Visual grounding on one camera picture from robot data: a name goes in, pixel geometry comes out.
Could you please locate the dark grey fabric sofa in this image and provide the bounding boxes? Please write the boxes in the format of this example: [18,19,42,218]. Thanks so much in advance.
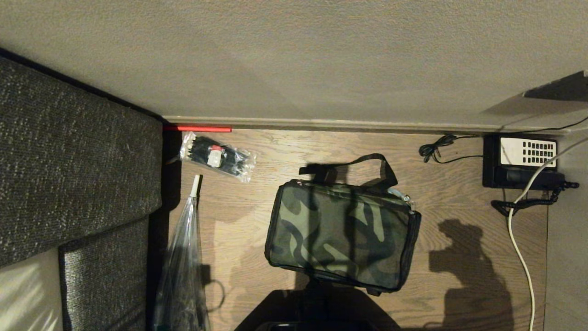
[0,48,164,331]

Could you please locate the red stick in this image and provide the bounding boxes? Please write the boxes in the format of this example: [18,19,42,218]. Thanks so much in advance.
[164,126,232,133]

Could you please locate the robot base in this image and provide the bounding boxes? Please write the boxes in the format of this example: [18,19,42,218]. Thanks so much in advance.
[233,280,401,331]

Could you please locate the clear plastic umbrella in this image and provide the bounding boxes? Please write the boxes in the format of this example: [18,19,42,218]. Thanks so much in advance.
[153,174,211,331]

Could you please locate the white cable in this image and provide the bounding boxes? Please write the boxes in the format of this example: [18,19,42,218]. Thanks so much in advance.
[507,138,588,331]

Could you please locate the black bag strap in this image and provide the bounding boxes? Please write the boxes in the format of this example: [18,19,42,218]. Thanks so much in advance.
[299,153,398,188]

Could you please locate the black coiled cable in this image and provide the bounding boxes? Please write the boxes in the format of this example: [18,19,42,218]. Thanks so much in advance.
[491,186,565,217]

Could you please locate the clear bag of black ties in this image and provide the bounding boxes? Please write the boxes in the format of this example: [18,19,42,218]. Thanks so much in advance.
[179,131,257,183]

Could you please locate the black power box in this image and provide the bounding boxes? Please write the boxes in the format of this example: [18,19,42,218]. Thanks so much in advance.
[482,133,580,190]

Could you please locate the white sheet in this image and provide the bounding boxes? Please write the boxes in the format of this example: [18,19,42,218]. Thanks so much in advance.
[0,248,63,331]

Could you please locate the camouflage zip bag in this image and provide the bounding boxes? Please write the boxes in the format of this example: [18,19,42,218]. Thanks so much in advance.
[264,179,422,296]

